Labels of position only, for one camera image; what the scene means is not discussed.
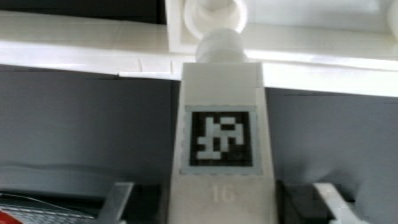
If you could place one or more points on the white square table top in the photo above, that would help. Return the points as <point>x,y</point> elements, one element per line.
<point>285,23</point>

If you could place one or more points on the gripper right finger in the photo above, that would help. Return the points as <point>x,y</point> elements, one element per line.
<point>340,207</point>

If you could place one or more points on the white U-shaped fence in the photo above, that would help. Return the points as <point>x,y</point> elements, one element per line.
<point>317,60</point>

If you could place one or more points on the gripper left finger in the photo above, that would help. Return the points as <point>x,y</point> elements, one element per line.
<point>114,204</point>

